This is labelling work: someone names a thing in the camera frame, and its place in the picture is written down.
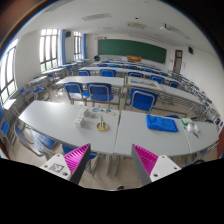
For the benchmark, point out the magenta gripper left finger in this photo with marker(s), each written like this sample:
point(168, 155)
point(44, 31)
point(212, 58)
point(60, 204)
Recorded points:
point(69, 166)

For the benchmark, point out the small white box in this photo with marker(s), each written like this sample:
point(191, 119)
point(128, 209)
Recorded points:
point(79, 121)

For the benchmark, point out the blue folded towel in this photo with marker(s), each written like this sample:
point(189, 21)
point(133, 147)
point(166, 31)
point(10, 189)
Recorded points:
point(161, 123)

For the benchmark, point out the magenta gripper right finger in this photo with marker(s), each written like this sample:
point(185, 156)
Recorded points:
point(151, 167)

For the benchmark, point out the yellow tape roll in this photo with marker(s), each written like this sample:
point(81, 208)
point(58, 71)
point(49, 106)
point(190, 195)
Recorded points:
point(102, 126)

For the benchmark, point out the green chalkboard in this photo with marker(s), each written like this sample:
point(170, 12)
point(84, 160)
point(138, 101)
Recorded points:
point(132, 48)

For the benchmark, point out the blue chair front right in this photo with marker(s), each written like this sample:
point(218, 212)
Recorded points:
point(142, 99)

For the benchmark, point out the blue chair front left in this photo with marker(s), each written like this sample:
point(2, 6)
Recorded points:
point(75, 92)

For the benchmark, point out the left window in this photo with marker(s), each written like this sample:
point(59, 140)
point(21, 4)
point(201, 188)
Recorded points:
point(48, 49)

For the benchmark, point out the white desk left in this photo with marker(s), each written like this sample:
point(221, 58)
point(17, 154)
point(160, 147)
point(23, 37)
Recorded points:
point(57, 121)

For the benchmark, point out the white desk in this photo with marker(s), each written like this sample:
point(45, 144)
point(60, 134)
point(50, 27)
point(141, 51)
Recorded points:
point(133, 130)
point(57, 121)

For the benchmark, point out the white desk right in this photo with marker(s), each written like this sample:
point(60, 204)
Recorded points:
point(133, 130)

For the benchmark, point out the blue chair front middle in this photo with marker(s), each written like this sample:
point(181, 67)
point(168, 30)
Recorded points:
point(100, 92)

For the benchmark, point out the blue chair under desk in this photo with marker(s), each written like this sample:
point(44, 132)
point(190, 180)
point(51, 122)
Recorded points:
point(44, 144)

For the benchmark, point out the white plastic bag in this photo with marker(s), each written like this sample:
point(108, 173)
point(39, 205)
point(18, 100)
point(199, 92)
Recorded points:
point(192, 128)

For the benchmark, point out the white desk second row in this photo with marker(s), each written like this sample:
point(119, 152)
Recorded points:
point(114, 81)

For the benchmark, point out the brown door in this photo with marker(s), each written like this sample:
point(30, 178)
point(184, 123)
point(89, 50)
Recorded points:
point(177, 61)

